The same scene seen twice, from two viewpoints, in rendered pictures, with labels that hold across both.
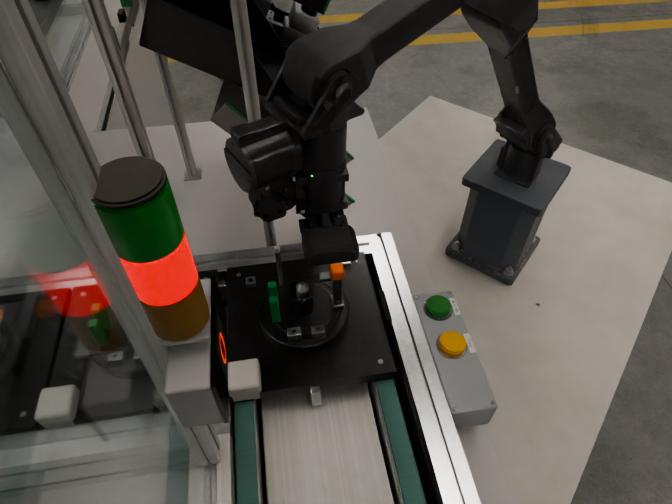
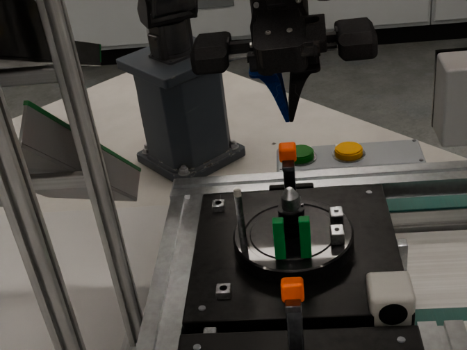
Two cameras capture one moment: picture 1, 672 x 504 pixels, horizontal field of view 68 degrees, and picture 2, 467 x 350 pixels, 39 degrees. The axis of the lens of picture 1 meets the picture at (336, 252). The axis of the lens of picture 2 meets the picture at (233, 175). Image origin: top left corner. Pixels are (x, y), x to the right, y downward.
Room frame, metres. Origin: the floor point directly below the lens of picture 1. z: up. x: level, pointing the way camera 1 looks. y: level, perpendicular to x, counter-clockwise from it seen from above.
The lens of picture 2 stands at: (0.35, 0.65, 1.46)
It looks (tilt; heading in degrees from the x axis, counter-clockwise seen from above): 32 degrees down; 286
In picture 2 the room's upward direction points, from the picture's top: 7 degrees counter-clockwise
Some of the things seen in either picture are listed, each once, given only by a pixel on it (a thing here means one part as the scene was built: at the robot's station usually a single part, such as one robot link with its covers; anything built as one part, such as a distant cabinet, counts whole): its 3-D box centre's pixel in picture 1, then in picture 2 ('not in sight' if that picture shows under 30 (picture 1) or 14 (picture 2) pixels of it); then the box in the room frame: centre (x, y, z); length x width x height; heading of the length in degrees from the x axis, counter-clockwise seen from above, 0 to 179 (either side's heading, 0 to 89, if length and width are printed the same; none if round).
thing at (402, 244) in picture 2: (315, 395); (401, 255); (0.33, 0.03, 0.95); 0.01 x 0.01 x 0.04; 9
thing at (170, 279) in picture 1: (158, 261); not in sight; (0.25, 0.14, 1.33); 0.05 x 0.05 x 0.05
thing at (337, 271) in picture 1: (331, 284); (289, 176); (0.47, 0.01, 1.04); 0.04 x 0.02 x 0.08; 99
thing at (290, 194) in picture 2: (302, 288); (290, 197); (0.46, 0.05, 1.04); 0.02 x 0.02 x 0.03
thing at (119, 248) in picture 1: (139, 213); not in sight; (0.25, 0.14, 1.38); 0.05 x 0.05 x 0.05
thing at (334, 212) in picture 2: (318, 331); (336, 216); (0.41, 0.03, 1.00); 0.02 x 0.01 x 0.02; 99
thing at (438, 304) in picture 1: (438, 307); (300, 156); (0.48, -0.17, 0.96); 0.04 x 0.04 x 0.02
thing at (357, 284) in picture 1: (304, 318); (294, 251); (0.46, 0.05, 0.96); 0.24 x 0.24 x 0.02; 9
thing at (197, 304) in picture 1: (174, 300); not in sight; (0.25, 0.14, 1.28); 0.05 x 0.05 x 0.05
